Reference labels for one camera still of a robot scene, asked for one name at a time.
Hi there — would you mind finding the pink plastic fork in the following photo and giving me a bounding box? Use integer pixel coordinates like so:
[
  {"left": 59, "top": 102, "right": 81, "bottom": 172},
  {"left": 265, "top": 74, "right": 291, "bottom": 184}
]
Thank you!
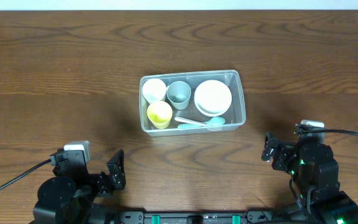
[{"left": 175, "top": 116, "right": 206, "bottom": 126}]

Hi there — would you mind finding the yellow plastic cup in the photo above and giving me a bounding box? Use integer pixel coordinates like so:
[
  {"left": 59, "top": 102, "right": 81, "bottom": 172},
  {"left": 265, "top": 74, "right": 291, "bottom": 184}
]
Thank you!
[{"left": 147, "top": 101, "right": 173, "bottom": 129}]

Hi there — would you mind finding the white plastic cup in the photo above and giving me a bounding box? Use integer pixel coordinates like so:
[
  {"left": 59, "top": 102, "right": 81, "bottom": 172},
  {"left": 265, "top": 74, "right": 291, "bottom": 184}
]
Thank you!
[{"left": 142, "top": 78, "right": 167, "bottom": 104}]

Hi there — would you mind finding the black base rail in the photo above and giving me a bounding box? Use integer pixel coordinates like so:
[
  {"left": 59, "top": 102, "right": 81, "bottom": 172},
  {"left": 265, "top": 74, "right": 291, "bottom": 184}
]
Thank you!
[{"left": 109, "top": 209, "right": 287, "bottom": 224}]

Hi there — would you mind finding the white plastic bowl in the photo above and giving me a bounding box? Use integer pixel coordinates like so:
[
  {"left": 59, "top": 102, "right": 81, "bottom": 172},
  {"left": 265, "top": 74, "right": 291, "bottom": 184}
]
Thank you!
[{"left": 194, "top": 80, "right": 232, "bottom": 117}]

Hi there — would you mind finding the clear plastic storage container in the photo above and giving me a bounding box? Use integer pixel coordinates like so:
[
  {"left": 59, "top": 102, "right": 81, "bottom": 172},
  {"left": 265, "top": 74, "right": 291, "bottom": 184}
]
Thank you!
[{"left": 139, "top": 69, "right": 247, "bottom": 137}]

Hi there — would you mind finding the grey plastic cup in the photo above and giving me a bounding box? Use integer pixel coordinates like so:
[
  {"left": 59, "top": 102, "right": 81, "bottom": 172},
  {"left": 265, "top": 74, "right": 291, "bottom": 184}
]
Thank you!
[{"left": 167, "top": 81, "right": 191, "bottom": 110}]

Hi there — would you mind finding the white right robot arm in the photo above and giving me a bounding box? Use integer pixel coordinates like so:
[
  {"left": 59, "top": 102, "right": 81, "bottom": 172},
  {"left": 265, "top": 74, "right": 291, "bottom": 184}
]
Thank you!
[{"left": 261, "top": 132, "right": 358, "bottom": 223}]

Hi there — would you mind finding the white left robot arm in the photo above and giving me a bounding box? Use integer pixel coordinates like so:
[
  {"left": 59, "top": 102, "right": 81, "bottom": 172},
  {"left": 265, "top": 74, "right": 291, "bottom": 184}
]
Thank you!
[{"left": 33, "top": 149, "right": 126, "bottom": 223}]

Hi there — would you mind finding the mint green plastic spoon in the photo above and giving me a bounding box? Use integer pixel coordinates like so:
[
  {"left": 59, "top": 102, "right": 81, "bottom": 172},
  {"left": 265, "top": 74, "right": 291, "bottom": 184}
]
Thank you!
[{"left": 178, "top": 116, "right": 226, "bottom": 129}]

